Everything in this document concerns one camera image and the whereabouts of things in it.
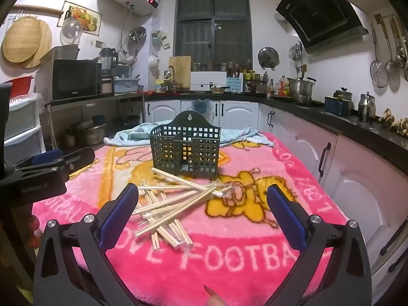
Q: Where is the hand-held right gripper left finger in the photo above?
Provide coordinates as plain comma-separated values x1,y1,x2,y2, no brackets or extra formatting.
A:
33,183,141,306

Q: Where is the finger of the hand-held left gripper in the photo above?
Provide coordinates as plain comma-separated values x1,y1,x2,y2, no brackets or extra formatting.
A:
14,149,64,170
60,147,95,177

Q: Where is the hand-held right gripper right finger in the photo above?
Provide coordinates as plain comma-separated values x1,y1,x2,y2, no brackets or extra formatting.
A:
264,184,373,306

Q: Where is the bunch of bamboo chopsticks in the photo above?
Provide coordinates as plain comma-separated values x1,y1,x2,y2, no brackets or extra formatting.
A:
132,167,233,251

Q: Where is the green plastic utensil holder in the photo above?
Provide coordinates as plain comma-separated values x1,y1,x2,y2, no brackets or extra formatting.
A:
150,111,222,179

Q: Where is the person's left hand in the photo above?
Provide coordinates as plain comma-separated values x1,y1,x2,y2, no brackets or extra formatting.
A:
27,215,42,249

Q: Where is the person's right hand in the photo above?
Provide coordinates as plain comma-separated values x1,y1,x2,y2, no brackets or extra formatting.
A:
203,285,228,306

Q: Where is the metal pot with lid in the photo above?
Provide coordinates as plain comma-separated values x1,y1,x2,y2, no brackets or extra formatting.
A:
76,124,106,145

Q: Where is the white plastic drawer unit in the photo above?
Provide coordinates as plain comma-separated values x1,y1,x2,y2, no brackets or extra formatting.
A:
3,94,47,160

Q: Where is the light blue cloth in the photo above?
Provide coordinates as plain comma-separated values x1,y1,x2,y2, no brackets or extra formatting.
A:
104,122,275,147

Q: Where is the pink printed blanket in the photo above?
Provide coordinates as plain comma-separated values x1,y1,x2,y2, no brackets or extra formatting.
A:
32,131,349,306

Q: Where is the red plastic basin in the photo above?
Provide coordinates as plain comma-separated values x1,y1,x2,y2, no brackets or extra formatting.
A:
5,76,34,98

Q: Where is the black microwave oven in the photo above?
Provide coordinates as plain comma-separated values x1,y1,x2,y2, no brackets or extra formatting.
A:
51,59,103,101

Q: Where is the blue dish basket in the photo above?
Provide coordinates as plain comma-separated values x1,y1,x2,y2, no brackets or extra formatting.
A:
113,76,141,94

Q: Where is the black blender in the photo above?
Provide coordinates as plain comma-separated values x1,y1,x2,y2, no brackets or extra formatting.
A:
99,48,119,77

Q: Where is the round wooden board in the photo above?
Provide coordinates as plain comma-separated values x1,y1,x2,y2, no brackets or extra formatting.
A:
22,21,53,68

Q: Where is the hanging white pot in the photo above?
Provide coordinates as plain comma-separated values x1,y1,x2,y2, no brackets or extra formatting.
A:
148,55,161,79

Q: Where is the round bamboo tray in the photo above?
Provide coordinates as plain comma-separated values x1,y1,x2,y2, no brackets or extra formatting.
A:
2,17,43,62

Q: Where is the blue square container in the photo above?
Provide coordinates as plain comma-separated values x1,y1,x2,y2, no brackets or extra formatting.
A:
324,96,351,115

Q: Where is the kitchen faucet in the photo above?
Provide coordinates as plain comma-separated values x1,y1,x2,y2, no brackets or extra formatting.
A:
163,65,178,90

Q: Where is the group of condiment bottles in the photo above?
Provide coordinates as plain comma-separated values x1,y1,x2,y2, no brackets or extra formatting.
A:
267,75,290,98

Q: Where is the glass pot lid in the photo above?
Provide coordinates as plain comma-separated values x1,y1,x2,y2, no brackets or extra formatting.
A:
60,17,84,46

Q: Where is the large steel pot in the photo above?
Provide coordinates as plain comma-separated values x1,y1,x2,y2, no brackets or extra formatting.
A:
287,76,317,98

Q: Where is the hanging blue plastic bag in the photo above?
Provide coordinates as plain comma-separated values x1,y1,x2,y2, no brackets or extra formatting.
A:
192,99,213,122

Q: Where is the wooden cutting board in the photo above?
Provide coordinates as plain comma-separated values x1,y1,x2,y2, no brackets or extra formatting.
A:
168,56,192,90

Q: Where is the small pot with black lid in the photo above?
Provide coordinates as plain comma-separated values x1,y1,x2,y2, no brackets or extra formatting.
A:
333,87,354,103

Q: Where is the steel kettle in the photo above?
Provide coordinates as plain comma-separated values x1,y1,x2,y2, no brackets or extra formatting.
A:
359,92,377,123

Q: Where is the hanging steel bowl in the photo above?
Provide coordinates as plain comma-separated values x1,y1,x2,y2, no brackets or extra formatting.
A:
128,27,147,43

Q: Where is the blue knife block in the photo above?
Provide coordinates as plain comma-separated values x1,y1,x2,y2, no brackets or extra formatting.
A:
227,76,244,94

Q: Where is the pile of ginger roots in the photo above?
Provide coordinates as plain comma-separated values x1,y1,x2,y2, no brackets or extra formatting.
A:
379,108,408,135

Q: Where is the wooden rolling pin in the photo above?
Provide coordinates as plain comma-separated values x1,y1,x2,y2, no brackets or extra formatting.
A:
14,5,64,15

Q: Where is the steel pot lid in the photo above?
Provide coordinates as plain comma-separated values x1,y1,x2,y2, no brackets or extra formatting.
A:
258,47,280,69

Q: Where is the steel slotted ladle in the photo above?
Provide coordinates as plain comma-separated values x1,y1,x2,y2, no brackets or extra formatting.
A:
379,14,400,85

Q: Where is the dark framed window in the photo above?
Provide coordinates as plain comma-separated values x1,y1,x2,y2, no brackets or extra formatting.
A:
175,0,253,71

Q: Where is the black range hood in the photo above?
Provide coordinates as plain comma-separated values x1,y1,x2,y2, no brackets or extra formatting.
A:
276,0,370,50

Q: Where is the fruit wall poster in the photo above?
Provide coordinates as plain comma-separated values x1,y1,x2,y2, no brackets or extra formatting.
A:
57,1,103,37

